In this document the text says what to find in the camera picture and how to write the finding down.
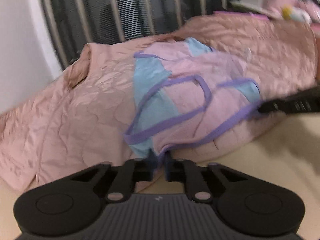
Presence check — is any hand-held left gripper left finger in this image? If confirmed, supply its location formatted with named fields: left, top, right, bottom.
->
left=71, top=152, right=159, bottom=204

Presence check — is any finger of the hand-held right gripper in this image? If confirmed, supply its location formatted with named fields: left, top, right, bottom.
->
left=259, top=96, right=297, bottom=115

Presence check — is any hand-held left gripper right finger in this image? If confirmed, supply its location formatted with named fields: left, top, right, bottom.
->
left=164, top=153, right=248, bottom=203

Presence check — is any pink and blue mesh vest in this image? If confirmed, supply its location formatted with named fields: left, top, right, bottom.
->
left=124, top=37, right=263, bottom=159

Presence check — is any pink quilted jacket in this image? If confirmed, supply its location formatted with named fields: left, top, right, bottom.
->
left=0, top=12, right=320, bottom=193

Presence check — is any yellow and white plush toy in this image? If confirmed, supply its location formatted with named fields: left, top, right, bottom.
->
left=281, top=5, right=312, bottom=23

